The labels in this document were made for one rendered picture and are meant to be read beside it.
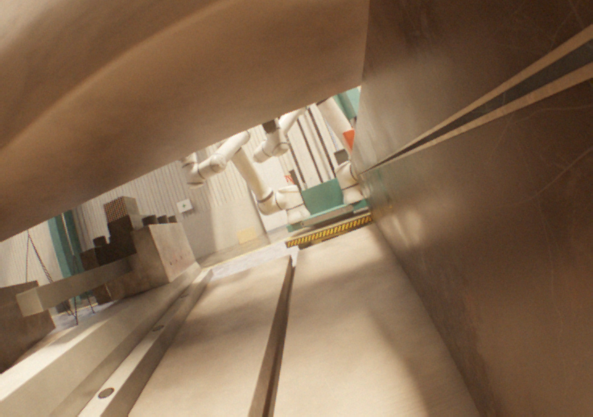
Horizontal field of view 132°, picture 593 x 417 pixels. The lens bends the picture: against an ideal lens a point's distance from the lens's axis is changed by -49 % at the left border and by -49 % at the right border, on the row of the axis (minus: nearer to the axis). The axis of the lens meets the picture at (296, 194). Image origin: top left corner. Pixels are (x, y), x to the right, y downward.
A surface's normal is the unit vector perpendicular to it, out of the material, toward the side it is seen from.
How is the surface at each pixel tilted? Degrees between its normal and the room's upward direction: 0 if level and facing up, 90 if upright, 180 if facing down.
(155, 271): 90
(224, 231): 90
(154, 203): 90
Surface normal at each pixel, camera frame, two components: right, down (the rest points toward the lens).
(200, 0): -0.08, 0.01
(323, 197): -0.33, 0.11
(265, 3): 0.36, 0.93
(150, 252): 0.17, -0.08
